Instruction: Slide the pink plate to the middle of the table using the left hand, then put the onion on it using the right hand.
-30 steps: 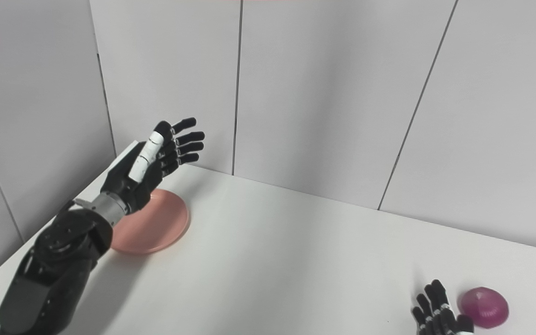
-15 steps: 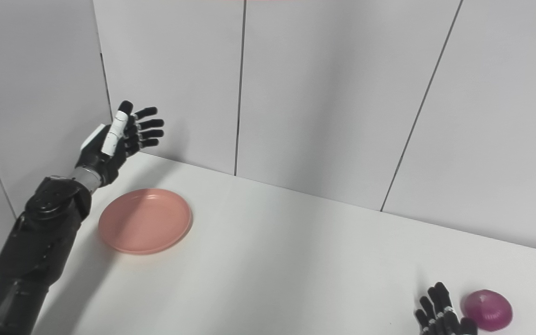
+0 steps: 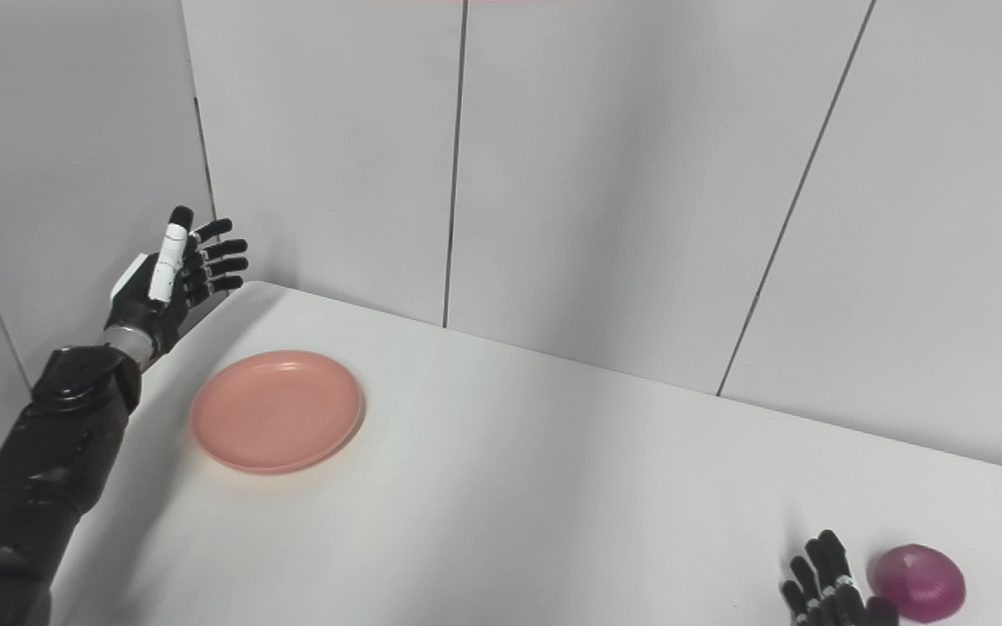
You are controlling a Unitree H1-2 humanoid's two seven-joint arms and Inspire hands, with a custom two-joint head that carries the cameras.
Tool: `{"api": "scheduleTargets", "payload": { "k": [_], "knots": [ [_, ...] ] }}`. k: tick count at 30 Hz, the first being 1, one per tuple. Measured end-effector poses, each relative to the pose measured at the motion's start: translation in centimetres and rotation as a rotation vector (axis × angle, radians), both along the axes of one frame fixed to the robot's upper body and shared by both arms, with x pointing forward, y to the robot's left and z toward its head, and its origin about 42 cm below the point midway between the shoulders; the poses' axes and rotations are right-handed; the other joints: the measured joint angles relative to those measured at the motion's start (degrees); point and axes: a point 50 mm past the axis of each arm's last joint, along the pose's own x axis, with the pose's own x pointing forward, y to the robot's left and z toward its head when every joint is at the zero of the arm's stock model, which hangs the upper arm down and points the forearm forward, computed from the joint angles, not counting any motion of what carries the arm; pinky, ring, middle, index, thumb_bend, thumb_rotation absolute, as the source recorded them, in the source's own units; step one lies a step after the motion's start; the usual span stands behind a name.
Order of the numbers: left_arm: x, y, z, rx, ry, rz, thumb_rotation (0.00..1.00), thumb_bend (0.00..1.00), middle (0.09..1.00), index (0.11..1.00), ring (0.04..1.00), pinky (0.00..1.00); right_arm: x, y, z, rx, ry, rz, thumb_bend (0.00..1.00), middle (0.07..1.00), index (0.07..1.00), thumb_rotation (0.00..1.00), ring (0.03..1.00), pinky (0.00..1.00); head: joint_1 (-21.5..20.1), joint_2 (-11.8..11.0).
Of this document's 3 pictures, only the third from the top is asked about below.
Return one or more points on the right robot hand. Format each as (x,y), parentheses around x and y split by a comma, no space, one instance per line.
(831,587)

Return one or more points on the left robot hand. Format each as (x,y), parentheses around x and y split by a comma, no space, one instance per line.
(166,278)

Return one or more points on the purple onion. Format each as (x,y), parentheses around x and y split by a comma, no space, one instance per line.
(918,581)

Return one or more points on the pink plate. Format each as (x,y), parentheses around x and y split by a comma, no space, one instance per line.
(277,410)

